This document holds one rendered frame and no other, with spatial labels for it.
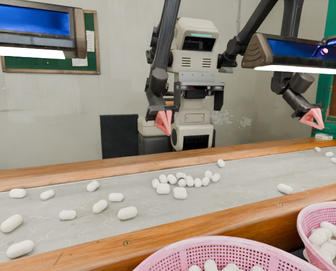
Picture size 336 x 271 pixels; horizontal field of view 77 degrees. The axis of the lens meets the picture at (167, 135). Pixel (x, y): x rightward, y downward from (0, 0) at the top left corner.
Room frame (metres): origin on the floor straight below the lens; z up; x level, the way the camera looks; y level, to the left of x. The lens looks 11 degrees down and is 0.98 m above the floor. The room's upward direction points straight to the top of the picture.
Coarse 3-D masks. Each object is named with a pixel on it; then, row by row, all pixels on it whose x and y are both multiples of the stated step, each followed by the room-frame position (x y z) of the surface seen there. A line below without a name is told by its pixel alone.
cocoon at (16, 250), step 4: (28, 240) 0.29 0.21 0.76; (16, 244) 0.28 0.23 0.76; (20, 244) 0.28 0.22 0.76; (24, 244) 0.28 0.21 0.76; (28, 244) 0.28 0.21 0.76; (32, 244) 0.29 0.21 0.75; (8, 248) 0.27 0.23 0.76; (12, 248) 0.27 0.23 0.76; (16, 248) 0.27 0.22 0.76; (20, 248) 0.28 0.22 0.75; (24, 248) 0.28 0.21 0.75; (28, 248) 0.28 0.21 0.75; (32, 248) 0.29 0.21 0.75; (8, 252) 0.27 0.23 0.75; (12, 252) 0.27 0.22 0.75; (16, 252) 0.27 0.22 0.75; (20, 252) 0.27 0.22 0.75; (24, 252) 0.28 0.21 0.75; (28, 252) 0.28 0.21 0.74; (8, 256) 0.27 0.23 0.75; (12, 256) 0.27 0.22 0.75; (16, 256) 0.27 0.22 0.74
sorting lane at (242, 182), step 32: (256, 160) 0.75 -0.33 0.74; (288, 160) 0.75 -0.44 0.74; (320, 160) 0.75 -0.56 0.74; (0, 192) 0.48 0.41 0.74; (32, 192) 0.49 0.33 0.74; (64, 192) 0.49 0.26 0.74; (96, 192) 0.49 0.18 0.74; (128, 192) 0.49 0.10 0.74; (192, 192) 0.49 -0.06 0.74; (224, 192) 0.49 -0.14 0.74; (256, 192) 0.49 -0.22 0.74; (0, 224) 0.36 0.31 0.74; (32, 224) 0.36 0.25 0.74; (64, 224) 0.36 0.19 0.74; (96, 224) 0.36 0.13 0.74; (128, 224) 0.36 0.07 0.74; (160, 224) 0.36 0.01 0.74; (0, 256) 0.28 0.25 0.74
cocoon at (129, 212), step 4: (124, 208) 0.38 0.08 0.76; (128, 208) 0.38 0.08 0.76; (132, 208) 0.38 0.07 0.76; (136, 208) 0.38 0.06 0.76; (120, 212) 0.37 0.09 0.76; (124, 212) 0.37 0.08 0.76; (128, 212) 0.37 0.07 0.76; (132, 212) 0.37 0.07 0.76; (136, 212) 0.38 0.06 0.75; (120, 216) 0.36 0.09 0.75; (124, 216) 0.36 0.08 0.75; (128, 216) 0.37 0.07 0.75; (132, 216) 0.37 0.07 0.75
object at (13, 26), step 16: (0, 0) 0.32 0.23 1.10; (16, 0) 0.33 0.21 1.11; (0, 16) 0.31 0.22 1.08; (16, 16) 0.32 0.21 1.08; (32, 16) 0.33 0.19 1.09; (48, 16) 0.34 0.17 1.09; (64, 16) 0.35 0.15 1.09; (80, 16) 0.35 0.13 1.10; (0, 32) 0.29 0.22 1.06; (16, 32) 0.30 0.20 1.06; (32, 32) 0.31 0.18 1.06; (48, 32) 0.32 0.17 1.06; (64, 32) 0.33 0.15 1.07; (80, 32) 0.34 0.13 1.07; (32, 48) 0.31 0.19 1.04; (48, 48) 0.32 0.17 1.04; (64, 48) 0.32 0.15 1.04; (80, 48) 0.33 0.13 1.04
